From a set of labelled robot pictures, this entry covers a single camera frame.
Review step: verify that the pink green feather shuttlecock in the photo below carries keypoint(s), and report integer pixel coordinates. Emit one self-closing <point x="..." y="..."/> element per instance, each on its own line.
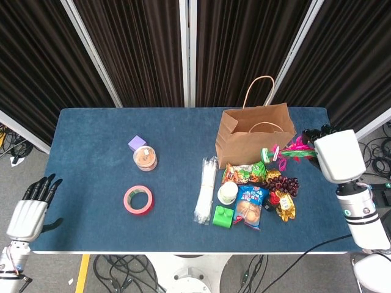
<point x="268" y="154"/>

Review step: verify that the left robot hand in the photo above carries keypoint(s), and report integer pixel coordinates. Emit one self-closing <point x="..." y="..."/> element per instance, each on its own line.
<point x="27" y="216"/>

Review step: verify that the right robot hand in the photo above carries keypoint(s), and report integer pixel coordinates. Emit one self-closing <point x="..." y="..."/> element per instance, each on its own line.
<point x="336" y="155"/>

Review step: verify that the gold foil snack package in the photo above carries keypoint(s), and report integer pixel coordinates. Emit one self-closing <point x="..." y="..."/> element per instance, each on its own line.
<point x="287" y="207"/>

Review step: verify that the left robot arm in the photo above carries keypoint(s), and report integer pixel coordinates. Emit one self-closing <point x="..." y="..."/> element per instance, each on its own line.
<point x="12" y="268"/>

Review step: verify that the white plastic zip ties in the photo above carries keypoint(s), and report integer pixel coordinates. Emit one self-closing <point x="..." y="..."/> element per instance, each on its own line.
<point x="204" y="195"/>

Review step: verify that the brown paper bag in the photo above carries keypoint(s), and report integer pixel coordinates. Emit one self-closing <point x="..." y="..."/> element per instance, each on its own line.
<point x="244" y="149"/>

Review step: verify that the clear jar of rubber bands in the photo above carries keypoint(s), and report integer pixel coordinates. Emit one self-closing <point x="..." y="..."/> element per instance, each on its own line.
<point x="145" y="158"/>

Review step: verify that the red adhesive tape roll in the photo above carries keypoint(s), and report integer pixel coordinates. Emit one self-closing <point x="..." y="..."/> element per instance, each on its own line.
<point x="126" y="200"/>

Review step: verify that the blue table cloth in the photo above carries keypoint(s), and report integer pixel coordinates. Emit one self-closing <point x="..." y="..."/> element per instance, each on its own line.
<point x="91" y="137"/>

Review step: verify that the blue bread package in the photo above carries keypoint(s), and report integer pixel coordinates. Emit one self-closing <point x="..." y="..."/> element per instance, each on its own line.
<point x="249" y="207"/>

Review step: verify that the green orange snack bag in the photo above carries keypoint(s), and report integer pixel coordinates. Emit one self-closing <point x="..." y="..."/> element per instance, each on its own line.
<point x="244" y="175"/>

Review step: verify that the purple artificial grapes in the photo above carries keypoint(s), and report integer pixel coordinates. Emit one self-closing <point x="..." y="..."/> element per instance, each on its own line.
<point x="281" y="184"/>

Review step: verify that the green toy building block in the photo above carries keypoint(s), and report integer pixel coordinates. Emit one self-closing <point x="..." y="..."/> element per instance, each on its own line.
<point x="222" y="218"/>

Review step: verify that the black ink bottle red cap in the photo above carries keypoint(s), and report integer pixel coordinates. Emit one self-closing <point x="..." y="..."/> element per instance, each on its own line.
<point x="270" y="205"/>

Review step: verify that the black pleated partition panel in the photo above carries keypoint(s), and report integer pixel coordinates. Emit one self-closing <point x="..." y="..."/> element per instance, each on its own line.
<point x="30" y="61"/>
<point x="238" y="45"/>
<point x="351" y="61"/>
<point x="137" y="45"/>

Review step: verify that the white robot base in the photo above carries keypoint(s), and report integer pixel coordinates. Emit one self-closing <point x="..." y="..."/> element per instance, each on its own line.
<point x="189" y="271"/>

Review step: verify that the white table frame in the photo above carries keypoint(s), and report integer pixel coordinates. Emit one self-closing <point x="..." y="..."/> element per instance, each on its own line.
<point x="122" y="253"/>

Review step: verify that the white leaf print paper cup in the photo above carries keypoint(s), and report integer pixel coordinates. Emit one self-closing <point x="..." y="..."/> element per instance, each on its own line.
<point x="227" y="193"/>

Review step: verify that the white paper scrap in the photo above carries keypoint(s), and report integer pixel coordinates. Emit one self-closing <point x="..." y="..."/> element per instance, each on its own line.
<point x="16" y="161"/>

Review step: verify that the yellow floor tape strip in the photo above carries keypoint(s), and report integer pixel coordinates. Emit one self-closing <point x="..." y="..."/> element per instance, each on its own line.
<point x="82" y="271"/>

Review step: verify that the purple cube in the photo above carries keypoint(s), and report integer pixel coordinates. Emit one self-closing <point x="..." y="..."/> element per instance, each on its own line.
<point x="136" y="142"/>

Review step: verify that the grey metal stand tube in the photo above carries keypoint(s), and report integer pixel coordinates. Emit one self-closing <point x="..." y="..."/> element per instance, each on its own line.
<point x="355" y="268"/>

